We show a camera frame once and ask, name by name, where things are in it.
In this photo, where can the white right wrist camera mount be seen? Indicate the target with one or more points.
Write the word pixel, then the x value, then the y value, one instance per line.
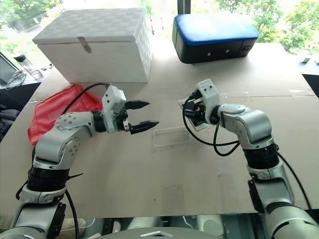
pixel 208 98

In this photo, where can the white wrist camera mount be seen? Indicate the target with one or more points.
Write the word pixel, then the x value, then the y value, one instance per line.
pixel 112 104
pixel 208 98

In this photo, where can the blue and black case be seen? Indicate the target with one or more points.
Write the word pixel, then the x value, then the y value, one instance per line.
pixel 211 32

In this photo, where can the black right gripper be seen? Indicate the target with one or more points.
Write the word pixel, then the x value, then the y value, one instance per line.
pixel 198 109

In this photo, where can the silver robot torso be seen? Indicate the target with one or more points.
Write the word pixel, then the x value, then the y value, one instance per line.
pixel 152 234

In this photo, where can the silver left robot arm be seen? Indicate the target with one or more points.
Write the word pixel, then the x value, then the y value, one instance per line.
pixel 69 124

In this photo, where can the clear bottle with black cap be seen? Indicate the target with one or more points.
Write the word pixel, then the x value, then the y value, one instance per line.
pixel 22 62

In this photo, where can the black side table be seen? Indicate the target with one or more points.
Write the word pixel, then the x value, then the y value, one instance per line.
pixel 15 92

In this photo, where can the dark window frame post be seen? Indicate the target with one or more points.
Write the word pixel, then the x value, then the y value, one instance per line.
pixel 184 7

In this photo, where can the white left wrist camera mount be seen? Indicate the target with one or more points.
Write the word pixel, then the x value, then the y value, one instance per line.
pixel 112 104

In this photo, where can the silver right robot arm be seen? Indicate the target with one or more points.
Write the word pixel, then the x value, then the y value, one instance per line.
pixel 254 122

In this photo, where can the white woven lidded box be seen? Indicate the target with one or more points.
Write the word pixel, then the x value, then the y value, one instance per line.
pixel 99 59

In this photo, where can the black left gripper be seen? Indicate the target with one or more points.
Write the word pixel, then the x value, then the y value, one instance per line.
pixel 123 117

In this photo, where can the clear plastic box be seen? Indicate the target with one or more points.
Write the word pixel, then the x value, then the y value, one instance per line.
pixel 170 137

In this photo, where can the dark cloth bundle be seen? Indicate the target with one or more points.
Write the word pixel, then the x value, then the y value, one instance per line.
pixel 7 122

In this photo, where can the red mesh bag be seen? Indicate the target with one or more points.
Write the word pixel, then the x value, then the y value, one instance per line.
pixel 49 117

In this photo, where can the black zip tie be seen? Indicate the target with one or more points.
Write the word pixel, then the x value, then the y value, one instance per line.
pixel 74 177

